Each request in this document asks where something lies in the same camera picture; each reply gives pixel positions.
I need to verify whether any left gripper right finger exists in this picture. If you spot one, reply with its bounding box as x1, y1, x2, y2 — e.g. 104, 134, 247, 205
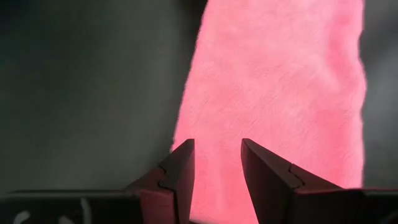
241, 138, 398, 224

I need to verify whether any pink microfiber towel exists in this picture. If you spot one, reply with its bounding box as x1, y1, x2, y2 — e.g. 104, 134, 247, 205
170, 0, 368, 224

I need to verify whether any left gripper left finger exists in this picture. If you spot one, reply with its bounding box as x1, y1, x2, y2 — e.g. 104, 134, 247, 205
0, 138, 196, 224

